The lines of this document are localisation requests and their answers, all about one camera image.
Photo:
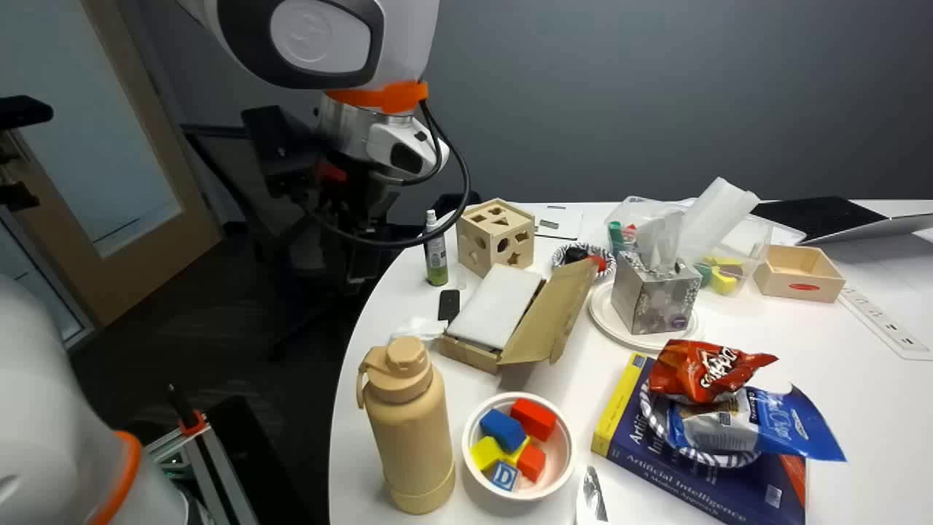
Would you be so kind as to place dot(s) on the translucent white plastic bag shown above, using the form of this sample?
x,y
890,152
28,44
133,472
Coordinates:
x,y
717,213

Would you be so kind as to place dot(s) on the upright white tissue sheet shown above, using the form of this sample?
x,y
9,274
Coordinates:
x,y
661,242

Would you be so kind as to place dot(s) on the wooden shape sorter box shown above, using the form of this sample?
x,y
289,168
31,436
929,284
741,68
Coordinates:
x,y
485,248

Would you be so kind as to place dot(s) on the wood framed glass door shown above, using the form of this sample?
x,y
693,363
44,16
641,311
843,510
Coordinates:
x,y
147,251

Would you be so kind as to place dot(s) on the small red black bowl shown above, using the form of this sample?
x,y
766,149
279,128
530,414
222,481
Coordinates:
x,y
585,258

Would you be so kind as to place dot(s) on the open cardboard box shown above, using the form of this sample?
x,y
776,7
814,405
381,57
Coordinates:
x,y
544,324

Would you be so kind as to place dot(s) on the white foam pad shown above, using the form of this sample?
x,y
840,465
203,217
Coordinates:
x,y
496,306

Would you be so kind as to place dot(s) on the small wooden tray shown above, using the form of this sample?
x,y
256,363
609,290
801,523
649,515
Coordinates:
x,y
776,280

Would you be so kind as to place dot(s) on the orange block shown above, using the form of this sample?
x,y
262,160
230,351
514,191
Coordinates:
x,y
531,461

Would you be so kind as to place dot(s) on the white round plate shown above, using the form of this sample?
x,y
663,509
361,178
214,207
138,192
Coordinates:
x,y
606,321

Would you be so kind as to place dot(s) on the small black flat device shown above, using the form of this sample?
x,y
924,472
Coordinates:
x,y
450,303

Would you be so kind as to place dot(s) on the white paper sheet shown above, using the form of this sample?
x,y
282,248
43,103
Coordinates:
x,y
555,233

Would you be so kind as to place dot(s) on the red block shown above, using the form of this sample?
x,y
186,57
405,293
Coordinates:
x,y
534,417

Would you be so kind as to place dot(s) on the yellow green tape roll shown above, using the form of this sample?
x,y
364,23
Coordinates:
x,y
725,280

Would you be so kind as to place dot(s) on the red chips bag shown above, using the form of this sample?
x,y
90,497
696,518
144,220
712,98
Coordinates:
x,y
702,367

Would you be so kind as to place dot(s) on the dark laptop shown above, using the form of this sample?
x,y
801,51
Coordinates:
x,y
819,213

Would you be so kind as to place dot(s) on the blue spray bottle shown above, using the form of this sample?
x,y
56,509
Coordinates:
x,y
437,258

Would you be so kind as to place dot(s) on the small printed blue block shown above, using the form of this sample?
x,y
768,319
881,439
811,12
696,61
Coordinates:
x,y
499,477

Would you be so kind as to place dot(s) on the white round bowl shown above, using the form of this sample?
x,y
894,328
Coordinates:
x,y
555,467

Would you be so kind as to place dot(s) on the black office chair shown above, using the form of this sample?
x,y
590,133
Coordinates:
x,y
268,136

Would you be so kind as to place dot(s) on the teal green marker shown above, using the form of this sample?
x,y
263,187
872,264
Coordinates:
x,y
617,236

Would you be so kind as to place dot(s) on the tan insulated water bottle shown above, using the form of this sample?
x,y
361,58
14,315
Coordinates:
x,y
409,439

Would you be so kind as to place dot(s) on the silver plastic pouch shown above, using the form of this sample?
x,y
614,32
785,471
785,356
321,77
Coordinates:
x,y
717,426

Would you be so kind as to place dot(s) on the yellow block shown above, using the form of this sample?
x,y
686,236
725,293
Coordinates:
x,y
485,452

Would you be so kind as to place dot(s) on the aluminium robot stand frame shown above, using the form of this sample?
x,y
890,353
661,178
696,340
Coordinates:
x,y
219,455

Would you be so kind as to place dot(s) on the clear plastic tub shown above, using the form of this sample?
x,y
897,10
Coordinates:
x,y
756,264

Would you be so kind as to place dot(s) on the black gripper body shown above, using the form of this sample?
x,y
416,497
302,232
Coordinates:
x,y
340,191

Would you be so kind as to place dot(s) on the blue plastic packet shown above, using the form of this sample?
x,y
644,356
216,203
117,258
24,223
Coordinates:
x,y
798,424

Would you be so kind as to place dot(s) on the large blue block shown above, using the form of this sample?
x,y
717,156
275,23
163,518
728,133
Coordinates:
x,y
499,426

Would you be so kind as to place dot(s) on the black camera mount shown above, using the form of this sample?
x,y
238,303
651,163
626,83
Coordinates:
x,y
18,112

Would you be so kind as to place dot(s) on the crumpled white tissue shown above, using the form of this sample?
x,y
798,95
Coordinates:
x,y
425,328

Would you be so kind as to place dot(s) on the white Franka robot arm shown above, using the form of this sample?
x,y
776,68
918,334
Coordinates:
x,y
412,29

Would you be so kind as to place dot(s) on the white power strip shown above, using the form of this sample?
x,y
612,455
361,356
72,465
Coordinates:
x,y
890,321

